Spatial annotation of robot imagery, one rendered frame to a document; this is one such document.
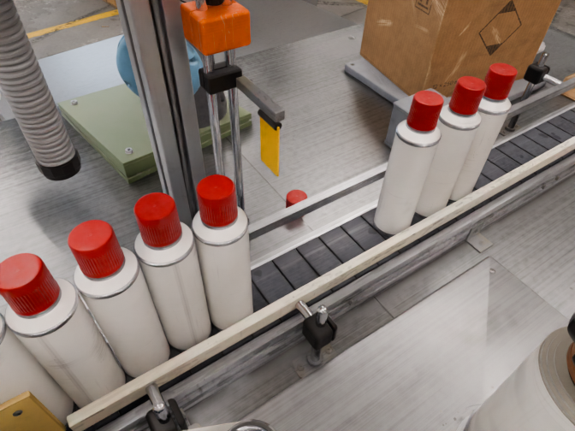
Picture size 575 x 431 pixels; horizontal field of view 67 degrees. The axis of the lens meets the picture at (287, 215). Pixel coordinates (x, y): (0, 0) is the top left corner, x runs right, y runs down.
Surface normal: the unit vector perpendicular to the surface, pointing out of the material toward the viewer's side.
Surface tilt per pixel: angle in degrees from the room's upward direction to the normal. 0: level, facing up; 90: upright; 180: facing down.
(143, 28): 90
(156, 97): 90
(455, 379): 0
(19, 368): 90
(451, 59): 90
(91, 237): 3
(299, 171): 0
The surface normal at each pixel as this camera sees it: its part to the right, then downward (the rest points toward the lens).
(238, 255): 0.71, 0.53
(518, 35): 0.41, 0.67
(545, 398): -0.99, 0.13
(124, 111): 0.04, -0.75
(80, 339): 0.87, 0.38
